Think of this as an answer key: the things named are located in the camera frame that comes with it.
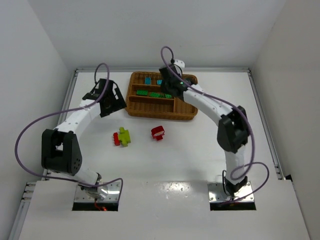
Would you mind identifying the blue lego base piece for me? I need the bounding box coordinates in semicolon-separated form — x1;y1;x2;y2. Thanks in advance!
156;79;163;85

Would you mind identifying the green lego plate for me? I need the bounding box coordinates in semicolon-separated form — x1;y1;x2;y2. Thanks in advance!
149;92;162;98

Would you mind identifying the long green lego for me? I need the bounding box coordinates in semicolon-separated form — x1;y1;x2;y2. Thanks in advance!
136;89;149;97

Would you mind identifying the red lego arch piece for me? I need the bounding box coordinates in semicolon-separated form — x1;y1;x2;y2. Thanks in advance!
151;125;165;141

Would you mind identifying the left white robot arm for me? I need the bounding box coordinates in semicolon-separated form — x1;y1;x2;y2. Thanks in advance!
41;78;127;188

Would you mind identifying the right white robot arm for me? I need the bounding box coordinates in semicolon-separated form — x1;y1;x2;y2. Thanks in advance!
159;64;250;197

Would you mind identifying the brown wicker divided basket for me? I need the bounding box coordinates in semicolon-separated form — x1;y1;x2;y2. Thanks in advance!
125;71;198;121

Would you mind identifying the lime green lego piece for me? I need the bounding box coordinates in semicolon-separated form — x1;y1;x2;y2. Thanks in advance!
118;127;131;147

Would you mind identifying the red lego brick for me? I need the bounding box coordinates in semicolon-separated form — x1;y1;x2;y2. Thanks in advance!
113;132;120;146

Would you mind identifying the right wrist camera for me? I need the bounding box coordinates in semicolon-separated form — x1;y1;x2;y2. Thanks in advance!
173;59;185;69

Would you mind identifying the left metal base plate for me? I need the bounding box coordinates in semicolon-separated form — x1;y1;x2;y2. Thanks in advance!
74;180;122;204

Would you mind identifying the metal base plate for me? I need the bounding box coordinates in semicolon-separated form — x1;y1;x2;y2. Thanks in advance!
208;181;256;204
74;180;122;204

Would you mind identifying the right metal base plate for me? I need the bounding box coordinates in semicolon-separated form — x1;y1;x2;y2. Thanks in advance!
208;181;256;204

